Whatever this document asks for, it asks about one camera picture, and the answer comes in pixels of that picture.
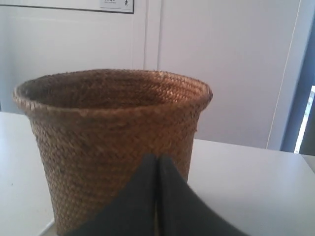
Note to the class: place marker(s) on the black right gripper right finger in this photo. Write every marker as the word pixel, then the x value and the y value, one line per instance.
pixel 180 212

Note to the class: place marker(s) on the brown woven wicker basket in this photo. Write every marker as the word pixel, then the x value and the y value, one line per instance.
pixel 93 127

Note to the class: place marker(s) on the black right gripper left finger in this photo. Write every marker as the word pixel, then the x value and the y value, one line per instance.
pixel 132 212

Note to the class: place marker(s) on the white wall sign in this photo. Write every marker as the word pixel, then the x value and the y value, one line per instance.
pixel 123 6

